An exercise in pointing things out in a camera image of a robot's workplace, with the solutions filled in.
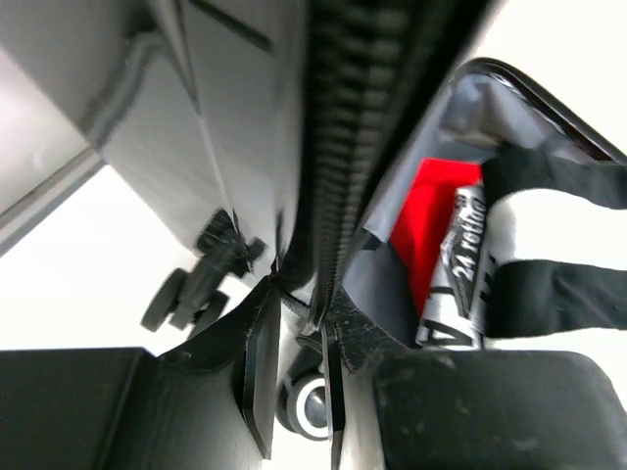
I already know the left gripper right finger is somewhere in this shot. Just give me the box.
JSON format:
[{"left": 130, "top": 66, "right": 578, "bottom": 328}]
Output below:
[{"left": 322, "top": 294, "right": 626, "bottom": 469}]

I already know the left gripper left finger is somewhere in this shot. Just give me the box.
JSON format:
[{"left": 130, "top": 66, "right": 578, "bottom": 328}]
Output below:
[{"left": 1, "top": 279, "right": 281, "bottom": 469}]

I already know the newspaper print garment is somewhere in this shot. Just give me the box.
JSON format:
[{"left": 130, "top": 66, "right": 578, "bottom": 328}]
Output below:
[{"left": 415, "top": 185, "right": 493, "bottom": 351}]

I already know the red garment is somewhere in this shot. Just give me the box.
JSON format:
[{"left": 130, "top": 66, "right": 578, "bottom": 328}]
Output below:
[{"left": 390, "top": 159, "right": 481, "bottom": 316}]

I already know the black white striped garment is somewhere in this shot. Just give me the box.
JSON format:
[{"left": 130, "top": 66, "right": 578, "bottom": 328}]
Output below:
[{"left": 477, "top": 144, "right": 627, "bottom": 352}]

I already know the small space-print suitcase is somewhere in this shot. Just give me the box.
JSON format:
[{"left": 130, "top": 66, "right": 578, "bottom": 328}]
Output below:
[{"left": 0, "top": 0, "right": 627, "bottom": 442}]

